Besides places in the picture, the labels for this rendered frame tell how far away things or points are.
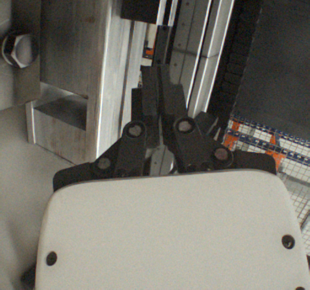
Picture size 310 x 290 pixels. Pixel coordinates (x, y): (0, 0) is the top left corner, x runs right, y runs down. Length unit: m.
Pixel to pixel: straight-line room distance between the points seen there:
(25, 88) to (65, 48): 0.05
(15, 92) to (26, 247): 0.23
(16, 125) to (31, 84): 0.06
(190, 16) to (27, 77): 0.29
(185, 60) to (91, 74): 0.26
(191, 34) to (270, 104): 0.35
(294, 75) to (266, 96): 0.09
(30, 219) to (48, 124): 0.15
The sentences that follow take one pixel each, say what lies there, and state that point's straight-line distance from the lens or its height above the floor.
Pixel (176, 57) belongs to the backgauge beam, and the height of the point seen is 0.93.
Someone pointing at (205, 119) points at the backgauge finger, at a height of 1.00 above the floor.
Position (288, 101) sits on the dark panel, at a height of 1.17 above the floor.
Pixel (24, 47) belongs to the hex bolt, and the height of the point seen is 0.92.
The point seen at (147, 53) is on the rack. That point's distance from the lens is 1.89.
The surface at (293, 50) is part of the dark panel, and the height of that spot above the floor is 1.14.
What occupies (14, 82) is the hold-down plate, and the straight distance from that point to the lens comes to 0.21.
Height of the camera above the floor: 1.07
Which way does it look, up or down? 19 degrees down
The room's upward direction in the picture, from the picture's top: 111 degrees clockwise
